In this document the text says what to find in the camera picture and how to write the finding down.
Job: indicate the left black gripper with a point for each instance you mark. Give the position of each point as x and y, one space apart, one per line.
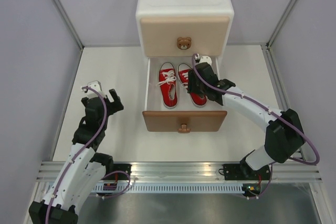
114 106

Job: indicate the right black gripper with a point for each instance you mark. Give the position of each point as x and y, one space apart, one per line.
191 85

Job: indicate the red sneaker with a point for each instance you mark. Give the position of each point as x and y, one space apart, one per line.
182 71
167 83

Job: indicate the brown bear knob top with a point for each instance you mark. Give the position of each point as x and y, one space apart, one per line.
184 43

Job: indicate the bear knob bottom drawer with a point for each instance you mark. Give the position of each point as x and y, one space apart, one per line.
184 129

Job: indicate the brown bottom drawer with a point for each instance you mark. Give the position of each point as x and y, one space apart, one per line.
158 118

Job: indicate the beige top drawer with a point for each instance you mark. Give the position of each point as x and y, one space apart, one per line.
159 35

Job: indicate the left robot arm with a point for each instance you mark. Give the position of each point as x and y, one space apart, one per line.
85 166

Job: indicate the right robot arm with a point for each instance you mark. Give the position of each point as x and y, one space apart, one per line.
283 129

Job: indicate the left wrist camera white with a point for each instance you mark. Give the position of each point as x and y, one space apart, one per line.
93 89

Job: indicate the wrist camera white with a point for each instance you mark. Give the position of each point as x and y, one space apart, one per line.
93 89
202 59

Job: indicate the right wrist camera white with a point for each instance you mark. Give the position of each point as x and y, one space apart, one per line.
202 59

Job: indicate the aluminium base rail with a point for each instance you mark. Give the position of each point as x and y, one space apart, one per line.
207 172

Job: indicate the right aluminium frame post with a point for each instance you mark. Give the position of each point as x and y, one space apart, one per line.
269 55

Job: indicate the aluminium frame post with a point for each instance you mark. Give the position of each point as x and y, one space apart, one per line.
269 55
65 18

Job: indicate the white slotted cable duct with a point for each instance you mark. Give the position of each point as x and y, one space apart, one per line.
184 188

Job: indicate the left aluminium frame post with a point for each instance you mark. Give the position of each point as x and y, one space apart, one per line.
65 18

